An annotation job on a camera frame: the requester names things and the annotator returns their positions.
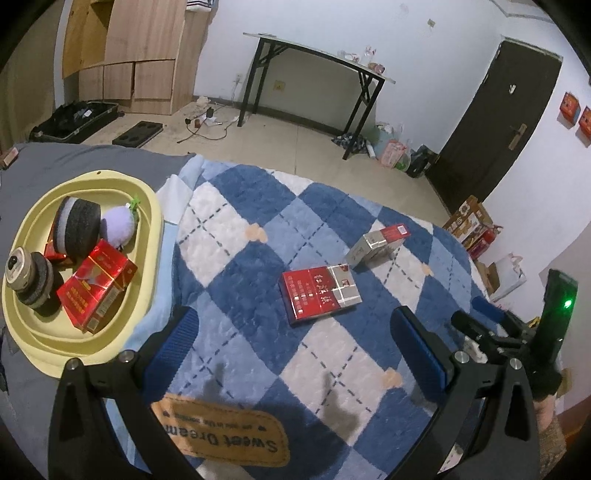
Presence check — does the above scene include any white paper bag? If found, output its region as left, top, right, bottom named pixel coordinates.
left=488, top=253, right=527, bottom=302

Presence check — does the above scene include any black folding table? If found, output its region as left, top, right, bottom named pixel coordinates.
left=238, top=33, right=396, bottom=159

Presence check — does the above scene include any black open suitcase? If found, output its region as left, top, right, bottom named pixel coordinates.
left=28, top=101, right=119, bottom=144

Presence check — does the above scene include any right hand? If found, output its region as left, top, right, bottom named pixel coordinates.
left=533, top=396, right=556, bottom=433

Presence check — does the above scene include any blue white checkered blanket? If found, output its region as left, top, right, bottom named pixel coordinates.
left=127, top=156, right=485, bottom=479

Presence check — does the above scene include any black bag by door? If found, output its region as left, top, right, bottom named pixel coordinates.
left=406, top=145, right=440, bottom=178

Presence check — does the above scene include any power strip with cables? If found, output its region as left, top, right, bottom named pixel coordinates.
left=176, top=105, right=239, bottom=144

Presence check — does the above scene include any black foam tray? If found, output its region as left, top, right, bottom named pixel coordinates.
left=112, top=121, right=163, bottom=148

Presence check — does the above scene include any wooden wardrobe cabinet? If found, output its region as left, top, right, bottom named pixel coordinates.
left=57, top=0, right=217, bottom=115

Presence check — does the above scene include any dark brown door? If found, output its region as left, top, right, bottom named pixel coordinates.
left=427, top=40, right=562, bottom=213

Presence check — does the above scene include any black round sponge puck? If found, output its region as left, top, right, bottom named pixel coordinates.
left=52, top=196, right=101, bottom=260

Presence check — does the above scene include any red silver upright box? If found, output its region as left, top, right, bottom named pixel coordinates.
left=346, top=224, right=411, bottom=268

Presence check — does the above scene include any red wall decoration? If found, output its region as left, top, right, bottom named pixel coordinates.
left=560, top=92, right=580, bottom=125
left=578, top=106, right=591, bottom=139

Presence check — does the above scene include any silver round tin can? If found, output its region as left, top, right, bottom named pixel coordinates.
left=5, top=247, right=36, bottom=292

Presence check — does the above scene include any red fire extinguisher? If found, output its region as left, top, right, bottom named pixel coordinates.
left=468, top=225, right=503, bottom=260

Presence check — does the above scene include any red box in basin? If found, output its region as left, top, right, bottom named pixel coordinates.
left=57, top=239, right=137, bottom=334

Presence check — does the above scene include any flat red cigarette carton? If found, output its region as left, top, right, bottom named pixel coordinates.
left=280, top=264, right=363, bottom=326

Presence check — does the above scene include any brown blanket label patch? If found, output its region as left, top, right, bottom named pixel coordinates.
left=151, top=394, right=290, bottom=468

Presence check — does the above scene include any brown printed cardboard box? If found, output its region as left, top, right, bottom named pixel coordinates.
left=443, top=195, right=494, bottom=249

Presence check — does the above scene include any purple plush toy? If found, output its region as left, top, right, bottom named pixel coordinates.
left=99, top=198, right=140, bottom=250

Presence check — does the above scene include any pink bag on floor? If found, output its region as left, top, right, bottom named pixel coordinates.
left=380, top=140, right=407, bottom=169

